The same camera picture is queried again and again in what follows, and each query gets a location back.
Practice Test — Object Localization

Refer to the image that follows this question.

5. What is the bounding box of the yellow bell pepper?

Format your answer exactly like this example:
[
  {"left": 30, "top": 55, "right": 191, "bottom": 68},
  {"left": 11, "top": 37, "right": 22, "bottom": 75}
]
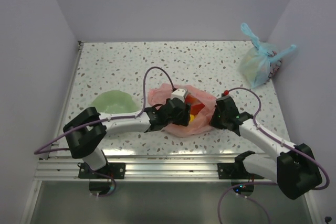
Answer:
[{"left": 189, "top": 114, "right": 197, "bottom": 122}]

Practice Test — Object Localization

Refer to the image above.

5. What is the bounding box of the pink plastic bag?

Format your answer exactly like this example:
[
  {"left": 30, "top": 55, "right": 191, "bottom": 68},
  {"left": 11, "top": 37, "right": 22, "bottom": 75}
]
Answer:
[{"left": 147, "top": 83, "right": 216, "bottom": 137}]

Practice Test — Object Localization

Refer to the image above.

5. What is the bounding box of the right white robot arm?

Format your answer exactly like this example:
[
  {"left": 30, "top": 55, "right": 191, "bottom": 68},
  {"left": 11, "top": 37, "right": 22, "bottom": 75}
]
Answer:
[{"left": 210, "top": 95, "right": 322, "bottom": 199}]

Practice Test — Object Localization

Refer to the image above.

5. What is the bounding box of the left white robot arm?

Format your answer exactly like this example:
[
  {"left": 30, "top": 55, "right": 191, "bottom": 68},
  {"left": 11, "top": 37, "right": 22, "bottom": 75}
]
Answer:
[{"left": 63, "top": 98, "right": 191, "bottom": 178}]

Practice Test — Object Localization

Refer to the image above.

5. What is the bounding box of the red fruit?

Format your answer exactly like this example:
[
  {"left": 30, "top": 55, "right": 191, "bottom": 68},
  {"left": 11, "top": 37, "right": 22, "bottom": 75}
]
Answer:
[{"left": 185, "top": 94, "right": 197, "bottom": 104}]

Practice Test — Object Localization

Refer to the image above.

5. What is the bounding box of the blue knotted plastic bag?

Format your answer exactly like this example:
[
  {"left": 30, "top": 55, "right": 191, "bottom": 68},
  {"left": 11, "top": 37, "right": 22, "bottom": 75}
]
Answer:
[{"left": 239, "top": 23, "right": 297, "bottom": 88}]

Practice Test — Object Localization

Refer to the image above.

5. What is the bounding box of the watermelon slice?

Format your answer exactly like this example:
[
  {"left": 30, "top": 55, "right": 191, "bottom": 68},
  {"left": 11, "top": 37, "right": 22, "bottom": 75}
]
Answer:
[{"left": 190, "top": 103, "right": 205, "bottom": 115}]

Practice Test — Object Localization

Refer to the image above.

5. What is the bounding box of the green plastic plate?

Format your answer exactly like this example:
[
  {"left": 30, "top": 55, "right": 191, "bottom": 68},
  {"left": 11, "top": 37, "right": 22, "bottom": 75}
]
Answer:
[{"left": 90, "top": 90, "right": 140, "bottom": 114}]

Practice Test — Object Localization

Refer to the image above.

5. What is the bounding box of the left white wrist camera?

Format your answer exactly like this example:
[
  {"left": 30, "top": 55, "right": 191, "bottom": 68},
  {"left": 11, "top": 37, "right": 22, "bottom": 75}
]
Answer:
[{"left": 170, "top": 88, "right": 188, "bottom": 103}]

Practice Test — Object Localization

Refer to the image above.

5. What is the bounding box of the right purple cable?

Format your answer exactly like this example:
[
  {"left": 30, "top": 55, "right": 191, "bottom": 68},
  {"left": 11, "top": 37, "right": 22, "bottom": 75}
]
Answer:
[{"left": 217, "top": 86, "right": 330, "bottom": 224}]

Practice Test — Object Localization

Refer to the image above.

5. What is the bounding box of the purple cable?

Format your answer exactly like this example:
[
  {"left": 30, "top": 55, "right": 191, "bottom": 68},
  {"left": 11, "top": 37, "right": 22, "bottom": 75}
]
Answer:
[
  {"left": 34, "top": 66, "right": 177, "bottom": 155},
  {"left": 217, "top": 86, "right": 330, "bottom": 224}
]

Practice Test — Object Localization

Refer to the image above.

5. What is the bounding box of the right black base bracket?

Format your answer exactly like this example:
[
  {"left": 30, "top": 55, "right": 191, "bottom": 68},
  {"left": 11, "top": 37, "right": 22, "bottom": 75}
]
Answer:
[{"left": 217, "top": 151, "right": 255, "bottom": 180}]

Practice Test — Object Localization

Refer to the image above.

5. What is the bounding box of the black base bracket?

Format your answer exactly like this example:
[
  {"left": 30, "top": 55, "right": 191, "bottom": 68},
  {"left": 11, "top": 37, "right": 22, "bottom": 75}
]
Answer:
[
  {"left": 217, "top": 151, "right": 255, "bottom": 180},
  {"left": 77, "top": 163, "right": 126, "bottom": 179}
]

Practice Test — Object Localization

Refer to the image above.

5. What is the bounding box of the left black base bracket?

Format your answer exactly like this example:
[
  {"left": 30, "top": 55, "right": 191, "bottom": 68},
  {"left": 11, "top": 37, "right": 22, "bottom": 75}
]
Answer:
[{"left": 77, "top": 163, "right": 126, "bottom": 179}]

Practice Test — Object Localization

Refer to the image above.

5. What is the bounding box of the aluminium mounting rail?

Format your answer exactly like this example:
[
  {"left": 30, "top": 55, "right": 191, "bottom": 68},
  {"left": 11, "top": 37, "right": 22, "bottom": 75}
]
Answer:
[{"left": 33, "top": 153, "right": 237, "bottom": 182}]

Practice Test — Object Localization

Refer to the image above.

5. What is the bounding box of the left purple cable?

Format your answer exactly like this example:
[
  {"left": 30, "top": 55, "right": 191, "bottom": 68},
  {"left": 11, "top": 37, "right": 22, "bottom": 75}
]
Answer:
[{"left": 34, "top": 66, "right": 177, "bottom": 155}]

